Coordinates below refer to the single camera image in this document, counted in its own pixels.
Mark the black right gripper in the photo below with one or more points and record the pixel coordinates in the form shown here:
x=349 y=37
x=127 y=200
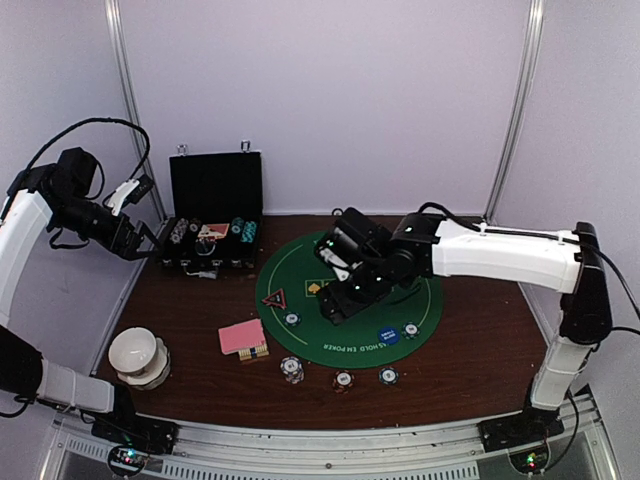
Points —
x=335 y=304

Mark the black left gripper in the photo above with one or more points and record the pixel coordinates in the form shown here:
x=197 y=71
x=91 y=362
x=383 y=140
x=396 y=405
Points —
x=126 y=245

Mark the blue small blind button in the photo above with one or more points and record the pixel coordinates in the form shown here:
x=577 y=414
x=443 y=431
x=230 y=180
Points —
x=388 y=335

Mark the blue beige 10 chip stack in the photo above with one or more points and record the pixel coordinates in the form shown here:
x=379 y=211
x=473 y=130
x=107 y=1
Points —
x=292 y=369

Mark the blue green 50 chip stack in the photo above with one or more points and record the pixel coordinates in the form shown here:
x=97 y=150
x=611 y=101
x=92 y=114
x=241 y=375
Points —
x=388 y=376

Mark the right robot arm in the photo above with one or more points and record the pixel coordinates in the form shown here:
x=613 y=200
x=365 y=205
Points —
x=567 y=262

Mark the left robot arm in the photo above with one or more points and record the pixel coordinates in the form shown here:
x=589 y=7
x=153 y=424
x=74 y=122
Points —
x=51 y=198

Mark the blue beige 10 chip row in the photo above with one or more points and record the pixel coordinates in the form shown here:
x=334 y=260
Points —
x=179 y=231

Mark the black orange 100 chip row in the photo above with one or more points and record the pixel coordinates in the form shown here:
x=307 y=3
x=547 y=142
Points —
x=195 y=225

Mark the clear acrylic dealer button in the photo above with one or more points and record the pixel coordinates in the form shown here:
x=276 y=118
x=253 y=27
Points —
x=204 y=246

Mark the green round poker mat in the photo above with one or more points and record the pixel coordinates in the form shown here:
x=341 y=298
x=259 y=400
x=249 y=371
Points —
x=353 y=344

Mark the red triangular all-in marker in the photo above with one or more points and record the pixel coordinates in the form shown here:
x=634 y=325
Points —
x=276 y=299

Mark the boxed red card deck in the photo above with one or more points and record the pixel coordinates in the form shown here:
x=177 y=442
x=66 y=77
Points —
x=214 y=231

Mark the black poker chip case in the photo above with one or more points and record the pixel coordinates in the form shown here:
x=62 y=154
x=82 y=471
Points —
x=214 y=188

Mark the blue green 50 chip row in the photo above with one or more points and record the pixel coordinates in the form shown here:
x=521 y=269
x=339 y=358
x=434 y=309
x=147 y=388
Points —
x=237 y=225

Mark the teal blue chip row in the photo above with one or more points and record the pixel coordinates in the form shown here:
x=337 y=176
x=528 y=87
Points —
x=249 y=232

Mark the red card deck in holder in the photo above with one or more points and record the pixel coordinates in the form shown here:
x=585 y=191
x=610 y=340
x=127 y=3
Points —
x=246 y=339

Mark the white bowl stack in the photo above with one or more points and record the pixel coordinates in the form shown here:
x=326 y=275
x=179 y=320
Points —
x=140 y=359

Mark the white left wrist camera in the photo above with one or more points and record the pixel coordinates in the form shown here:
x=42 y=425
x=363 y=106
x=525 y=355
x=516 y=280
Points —
x=129 y=192

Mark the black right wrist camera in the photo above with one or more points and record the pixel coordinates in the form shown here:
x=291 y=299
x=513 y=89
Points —
x=354 y=239

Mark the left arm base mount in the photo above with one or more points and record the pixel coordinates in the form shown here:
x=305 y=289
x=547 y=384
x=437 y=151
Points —
x=144 y=434

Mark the aluminium front rail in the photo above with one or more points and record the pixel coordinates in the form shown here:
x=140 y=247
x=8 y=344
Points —
x=452 y=450

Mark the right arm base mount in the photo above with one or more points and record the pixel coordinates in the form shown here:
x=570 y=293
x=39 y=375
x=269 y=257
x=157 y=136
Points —
x=512 y=431

